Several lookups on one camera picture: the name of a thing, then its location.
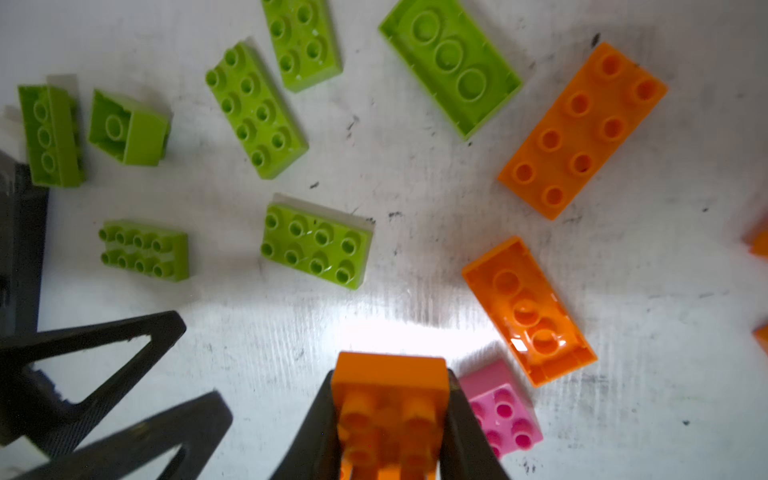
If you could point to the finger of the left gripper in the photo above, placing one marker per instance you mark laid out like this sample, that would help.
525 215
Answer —
194 429
58 385

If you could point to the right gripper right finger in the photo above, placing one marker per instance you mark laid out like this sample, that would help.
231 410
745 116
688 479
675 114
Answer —
465 453

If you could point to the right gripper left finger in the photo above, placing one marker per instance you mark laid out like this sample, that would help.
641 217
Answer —
315 453

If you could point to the orange brick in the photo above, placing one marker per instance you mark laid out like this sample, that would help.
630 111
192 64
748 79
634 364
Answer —
756 238
760 334
390 413
527 313
598 110

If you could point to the pink small square brick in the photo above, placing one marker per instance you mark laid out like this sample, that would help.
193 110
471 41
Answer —
502 409

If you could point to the green brick lower left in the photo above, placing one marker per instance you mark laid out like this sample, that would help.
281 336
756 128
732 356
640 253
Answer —
147 250

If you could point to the green brick lower centre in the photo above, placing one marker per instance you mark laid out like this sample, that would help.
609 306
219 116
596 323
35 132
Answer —
317 240

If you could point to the green brick far left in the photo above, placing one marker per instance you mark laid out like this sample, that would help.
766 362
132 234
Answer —
49 118

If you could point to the small green square brick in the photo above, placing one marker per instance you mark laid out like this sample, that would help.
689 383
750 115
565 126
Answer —
132 132

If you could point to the green brick tilted centre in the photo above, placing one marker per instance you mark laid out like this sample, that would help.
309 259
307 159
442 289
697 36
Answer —
259 117

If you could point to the green brick upper centre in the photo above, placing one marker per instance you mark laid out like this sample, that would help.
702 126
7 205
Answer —
303 37

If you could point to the green brick upside down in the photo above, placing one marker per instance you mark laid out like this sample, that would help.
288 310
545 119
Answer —
453 59

